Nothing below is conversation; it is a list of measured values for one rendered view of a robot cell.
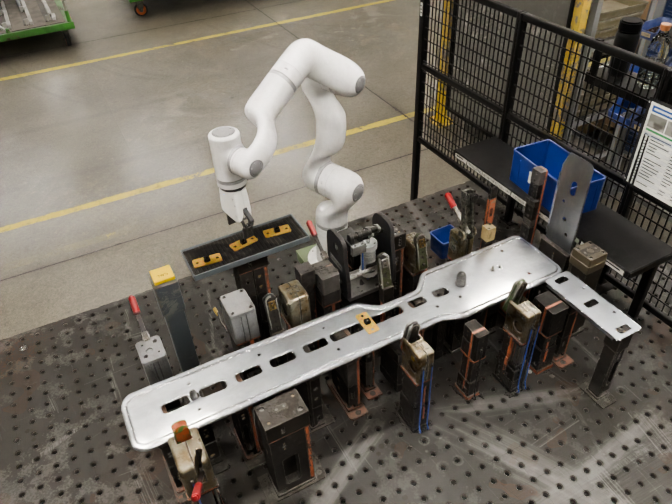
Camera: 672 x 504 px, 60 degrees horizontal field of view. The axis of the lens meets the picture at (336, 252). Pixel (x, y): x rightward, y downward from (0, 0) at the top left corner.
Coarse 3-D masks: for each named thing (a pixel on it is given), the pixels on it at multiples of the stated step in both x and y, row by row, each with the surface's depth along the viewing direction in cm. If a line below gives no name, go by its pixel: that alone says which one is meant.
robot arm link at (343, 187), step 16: (320, 176) 201; (336, 176) 198; (352, 176) 197; (320, 192) 203; (336, 192) 198; (352, 192) 197; (320, 208) 211; (336, 208) 202; (320, 224) 212; (336, 224) 211
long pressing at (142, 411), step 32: (480, 256) 194; (512, 256) 193; (544, 256) 193; (416, 288) 183; (448, 288) 182; (480, 288) 182; (320, 320) 174; (352, 320) 173; (448, 320) 173; (256, 352) 165; (288, 352) 165; (320, 352) 164; (352, 352) 164; (160, 384) 157; (192, 384) 157; (256, 384) 157; (288, 384) 156; (128, 416) 151; (160, 416) 150; (192, 416) 149; (224, 416) 150
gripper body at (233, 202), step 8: (224, 192) 165; (232, 192) 162; (240, 192) 162; (224, 200) 167; (232, 200) 163; (240, 200) 163; (248, 200) 165; (224, 208) 170; (232, 208) 165; (240, 208) 164; (248, 208) 166; (232, 216) 168; (240, 216) 165
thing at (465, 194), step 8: (464, 192) 185; (472, 192) 186; (464, 200) 186; (472, 200) 183; (464, 208) 188; (472, 208) 189; (464, 216) 189; (472, 216) 190; (464, 224) 191; (472, 224) 192; (472, 232) 193
